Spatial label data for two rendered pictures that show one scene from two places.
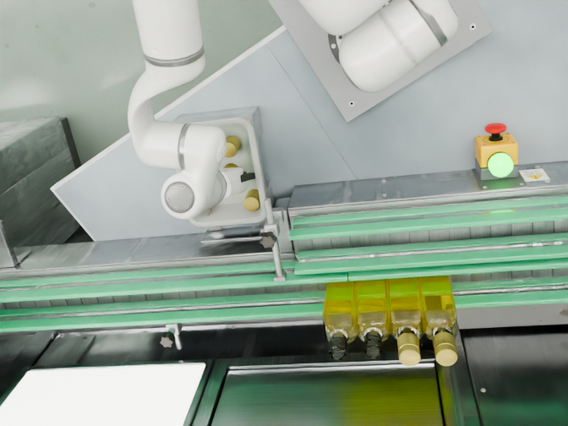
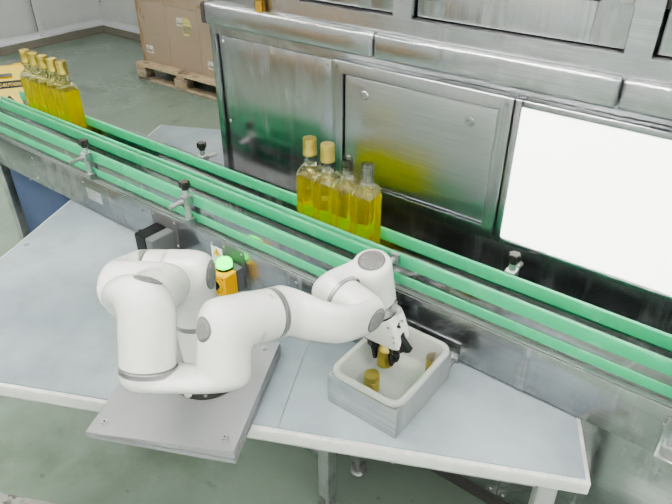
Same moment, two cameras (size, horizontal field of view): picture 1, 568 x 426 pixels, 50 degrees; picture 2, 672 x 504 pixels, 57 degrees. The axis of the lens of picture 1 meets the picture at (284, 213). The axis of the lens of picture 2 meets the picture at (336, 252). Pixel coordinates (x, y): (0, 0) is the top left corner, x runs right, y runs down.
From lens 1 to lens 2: 0.97 m
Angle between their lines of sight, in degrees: 48
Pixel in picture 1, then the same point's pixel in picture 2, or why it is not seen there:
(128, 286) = (526, 311)
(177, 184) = (365, 267)
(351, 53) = (192, 267)
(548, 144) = not seen: hidden behind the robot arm
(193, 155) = (336, 275)
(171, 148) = (347, 287)
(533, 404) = (306, 130)
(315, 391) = (416, 174)
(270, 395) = (447, 181)
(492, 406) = (325, 135)
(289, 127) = (322, 375)
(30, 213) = not seen: outside the picture
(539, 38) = not seen: hidden behind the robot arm
